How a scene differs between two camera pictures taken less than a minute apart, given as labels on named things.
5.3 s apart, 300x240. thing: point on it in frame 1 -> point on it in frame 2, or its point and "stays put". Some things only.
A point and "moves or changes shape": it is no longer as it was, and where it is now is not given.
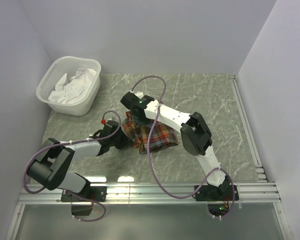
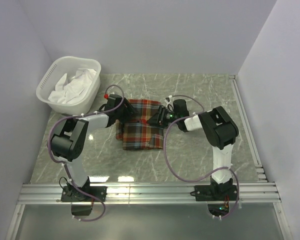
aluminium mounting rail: (246, 193) stays put
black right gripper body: (141, 120) -> (167, 117)
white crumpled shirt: (68, 91) stays put
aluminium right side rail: (240, 102) stays put
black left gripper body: (120, 141) -> (124, 113)
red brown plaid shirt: (162, 136) moves or changes shape
